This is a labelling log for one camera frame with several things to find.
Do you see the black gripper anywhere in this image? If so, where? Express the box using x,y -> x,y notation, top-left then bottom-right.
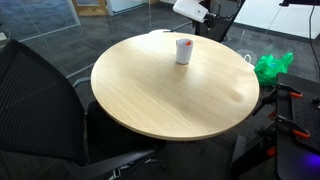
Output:
203,9 -> 218,29

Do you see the white mug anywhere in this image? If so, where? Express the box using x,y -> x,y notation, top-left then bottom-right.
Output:
175,37 -> 195,66

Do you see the green plastic bag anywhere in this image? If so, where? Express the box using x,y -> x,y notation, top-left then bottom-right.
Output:
253,52 -> 295,88

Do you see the orange and black clamp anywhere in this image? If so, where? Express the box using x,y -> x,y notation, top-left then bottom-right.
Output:
252,83 -> 304,118
255,114 -> 312,158

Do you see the wooden cabinet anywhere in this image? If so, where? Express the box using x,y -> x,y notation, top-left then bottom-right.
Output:
71,0 -> 112,18

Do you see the black perforated mounting board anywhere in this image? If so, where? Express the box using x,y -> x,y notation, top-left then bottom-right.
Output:
275,72 -> 320,180

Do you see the black mesh office chair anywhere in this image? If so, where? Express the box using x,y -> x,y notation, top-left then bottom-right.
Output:
0,38 -> 168,180

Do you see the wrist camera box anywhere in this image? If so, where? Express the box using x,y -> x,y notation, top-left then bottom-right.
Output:
172,0 -> 210,24

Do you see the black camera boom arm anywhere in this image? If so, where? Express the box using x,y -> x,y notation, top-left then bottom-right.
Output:
279,0 -> 320,8

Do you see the black hanging cable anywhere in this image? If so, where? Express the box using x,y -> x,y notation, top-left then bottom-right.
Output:
308,0 -> 320,73

